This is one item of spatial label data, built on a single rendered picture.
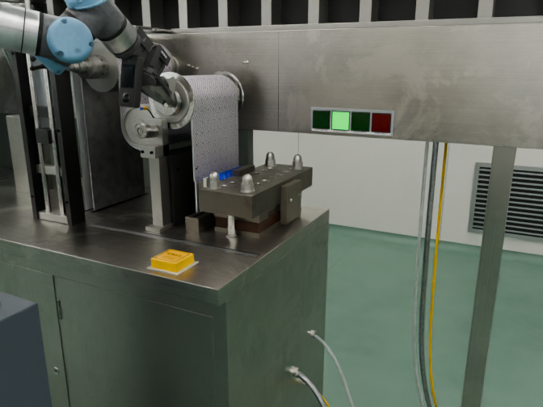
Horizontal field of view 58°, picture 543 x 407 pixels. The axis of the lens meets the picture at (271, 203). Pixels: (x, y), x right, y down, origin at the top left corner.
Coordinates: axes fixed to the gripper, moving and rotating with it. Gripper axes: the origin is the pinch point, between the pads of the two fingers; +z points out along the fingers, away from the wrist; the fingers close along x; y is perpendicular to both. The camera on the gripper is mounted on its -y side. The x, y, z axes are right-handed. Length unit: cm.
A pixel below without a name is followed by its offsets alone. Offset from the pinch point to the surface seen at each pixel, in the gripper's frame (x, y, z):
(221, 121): -4.3, 7.5, 18.3
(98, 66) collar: 23.7, 7.8, -5.0
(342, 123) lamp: -35, 18, 32
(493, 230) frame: -78, 5, 66
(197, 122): -4.3, 0.5, 8.5
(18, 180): 76, -16, 27
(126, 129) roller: 18.7, -3.2, 8.7
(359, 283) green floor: -1, 21, 219
